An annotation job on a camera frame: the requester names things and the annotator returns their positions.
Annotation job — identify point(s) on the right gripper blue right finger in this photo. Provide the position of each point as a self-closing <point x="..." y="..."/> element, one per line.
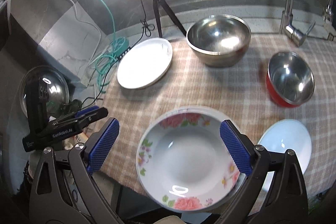
<point x="239" y="146"/>

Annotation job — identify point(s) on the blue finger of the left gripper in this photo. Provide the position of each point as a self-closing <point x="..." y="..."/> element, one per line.
<point x="86" y="111"/>

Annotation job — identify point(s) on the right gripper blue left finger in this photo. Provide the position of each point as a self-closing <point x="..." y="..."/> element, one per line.
<point x="99" y="145"/>

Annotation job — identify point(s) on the large white bowl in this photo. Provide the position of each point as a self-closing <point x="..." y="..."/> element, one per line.
<point x="289" y="134"/>

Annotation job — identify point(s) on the small floral plate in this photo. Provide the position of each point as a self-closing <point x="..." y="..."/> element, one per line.
<point x="187" y="160"/>

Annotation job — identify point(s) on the large floral deep plate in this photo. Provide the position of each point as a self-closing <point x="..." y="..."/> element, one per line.
<point x="210" y="111"/>

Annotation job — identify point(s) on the white leaf pattern plate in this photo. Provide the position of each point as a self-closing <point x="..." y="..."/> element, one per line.
<point x="145" y="63"/>

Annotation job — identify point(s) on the red steel-lined bowl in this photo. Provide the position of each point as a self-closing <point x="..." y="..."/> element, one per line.
<point x="289" y="80"/>

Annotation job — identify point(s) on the large stainless steel bowl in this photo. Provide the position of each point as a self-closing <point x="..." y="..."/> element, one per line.
<point x="219" y="41"/>

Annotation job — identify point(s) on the chrome kitchen faucet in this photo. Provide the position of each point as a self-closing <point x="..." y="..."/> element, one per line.
<point x="287" y="28"/>

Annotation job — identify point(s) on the checkered tablecloth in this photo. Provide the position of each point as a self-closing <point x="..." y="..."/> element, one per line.
<point x="240" y="93"/>

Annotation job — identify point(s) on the black inline light controller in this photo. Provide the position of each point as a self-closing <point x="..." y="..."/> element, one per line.
<point x="124" y="52"/>

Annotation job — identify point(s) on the teal cable reel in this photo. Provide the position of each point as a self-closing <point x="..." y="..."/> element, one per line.
<point x="118" y="46"/>

